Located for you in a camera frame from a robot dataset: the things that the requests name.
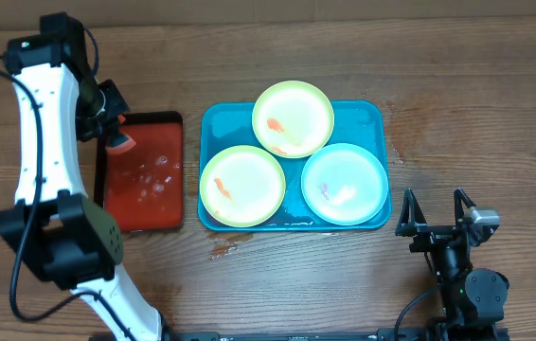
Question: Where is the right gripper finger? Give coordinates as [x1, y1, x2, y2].
[396, 188, 427, 233]
[454, 188, 475, 223]

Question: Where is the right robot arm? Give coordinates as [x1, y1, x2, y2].
[393, 188, 509, 340]

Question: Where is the blue plastic tray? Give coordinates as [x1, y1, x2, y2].
[199, 100, 387, 232]

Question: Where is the green plate back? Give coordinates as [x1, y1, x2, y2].
[252, 81, 335, 159]

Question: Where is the dark sponge with orange base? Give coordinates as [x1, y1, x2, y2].
[105, 133, 136, 154]

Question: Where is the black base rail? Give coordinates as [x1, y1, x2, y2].
[88, 327, 510, 341]

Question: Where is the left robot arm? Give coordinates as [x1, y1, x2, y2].
[0, 12, 168, 340]

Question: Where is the red and black tray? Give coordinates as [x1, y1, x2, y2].
[93, 111, 184, 233]

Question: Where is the light blue plate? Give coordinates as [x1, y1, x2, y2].
[300, 143, 388, 226]

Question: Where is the green plate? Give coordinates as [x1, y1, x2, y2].
[252, 81, 335, 159]
[199, 145, 286, 228]

